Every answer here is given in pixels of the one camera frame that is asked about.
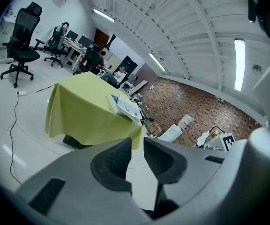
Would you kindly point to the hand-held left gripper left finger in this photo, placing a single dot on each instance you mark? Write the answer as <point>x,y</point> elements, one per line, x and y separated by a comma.
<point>112,165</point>

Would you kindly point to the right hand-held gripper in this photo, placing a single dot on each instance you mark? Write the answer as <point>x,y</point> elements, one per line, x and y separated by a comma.
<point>264,146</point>

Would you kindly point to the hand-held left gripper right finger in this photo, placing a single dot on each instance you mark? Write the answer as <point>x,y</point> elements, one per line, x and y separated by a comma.
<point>160,160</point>

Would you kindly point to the yellow-green and white book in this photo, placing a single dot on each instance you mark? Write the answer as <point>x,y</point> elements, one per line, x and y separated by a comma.
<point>128,107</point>

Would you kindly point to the thick dark blue book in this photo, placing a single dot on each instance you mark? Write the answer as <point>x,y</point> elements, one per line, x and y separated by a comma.
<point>112,103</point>

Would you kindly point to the white box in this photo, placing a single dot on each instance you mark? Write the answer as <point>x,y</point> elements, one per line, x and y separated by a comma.
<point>171,132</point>

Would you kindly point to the black table base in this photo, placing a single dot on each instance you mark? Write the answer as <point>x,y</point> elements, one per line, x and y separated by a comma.
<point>75,142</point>

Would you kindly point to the white plastic bag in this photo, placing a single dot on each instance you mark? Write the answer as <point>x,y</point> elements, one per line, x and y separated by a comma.
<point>186,121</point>

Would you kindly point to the yellow-green tablecloth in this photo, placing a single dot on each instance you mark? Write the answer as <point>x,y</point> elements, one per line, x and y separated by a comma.
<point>83,107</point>

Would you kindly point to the round ceiling detector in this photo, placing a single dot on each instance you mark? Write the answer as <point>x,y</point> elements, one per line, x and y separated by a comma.
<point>257,69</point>

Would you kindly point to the long ceiling light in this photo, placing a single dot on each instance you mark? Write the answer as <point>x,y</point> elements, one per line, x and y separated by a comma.
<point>239,64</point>
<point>104,15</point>
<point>157,62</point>

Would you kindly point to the black cabinet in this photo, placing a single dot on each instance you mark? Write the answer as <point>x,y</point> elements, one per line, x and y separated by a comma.
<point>128,65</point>

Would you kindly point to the yellow-black hazard floor tape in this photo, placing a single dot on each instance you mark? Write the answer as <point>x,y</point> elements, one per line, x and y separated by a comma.
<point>44,88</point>

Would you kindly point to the white power strip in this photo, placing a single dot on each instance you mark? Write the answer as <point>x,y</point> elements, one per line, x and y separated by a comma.
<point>22,93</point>

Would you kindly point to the white office desk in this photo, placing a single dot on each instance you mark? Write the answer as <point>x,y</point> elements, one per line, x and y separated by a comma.
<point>75,50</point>

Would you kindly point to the black computer monitor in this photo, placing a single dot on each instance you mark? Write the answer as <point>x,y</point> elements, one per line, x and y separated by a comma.
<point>72,34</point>
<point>85,41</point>

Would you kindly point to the brown door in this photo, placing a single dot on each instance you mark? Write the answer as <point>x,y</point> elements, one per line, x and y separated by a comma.
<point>101,39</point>

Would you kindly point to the black mesh office chair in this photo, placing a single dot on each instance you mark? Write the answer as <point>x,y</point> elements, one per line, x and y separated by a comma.
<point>22,43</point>

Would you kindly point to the head-worn camera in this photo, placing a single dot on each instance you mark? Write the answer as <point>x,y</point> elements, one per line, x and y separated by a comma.
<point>252,10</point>

